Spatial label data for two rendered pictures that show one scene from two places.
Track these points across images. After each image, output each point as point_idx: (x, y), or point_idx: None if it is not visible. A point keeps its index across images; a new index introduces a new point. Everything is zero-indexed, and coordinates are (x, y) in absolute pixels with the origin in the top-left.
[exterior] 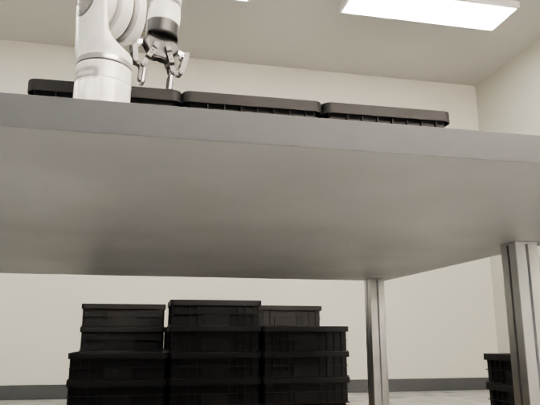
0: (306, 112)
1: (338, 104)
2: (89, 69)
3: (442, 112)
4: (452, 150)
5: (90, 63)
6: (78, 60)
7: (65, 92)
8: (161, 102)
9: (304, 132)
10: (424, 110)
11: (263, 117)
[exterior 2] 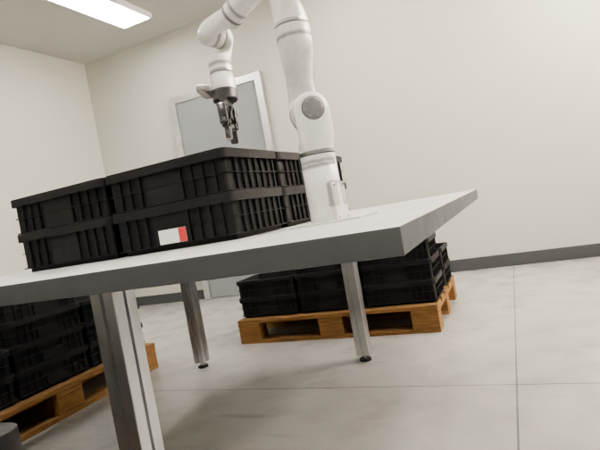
0: None
1: None
2: (330, 159)
3: (340, 156)
4: (466, 204)
5: (330, 154)
6: (320, 152)
7: (239, 156)
8: (269, 160)
9: (460, 204)
10: (337, 156)
11: (457, 200)
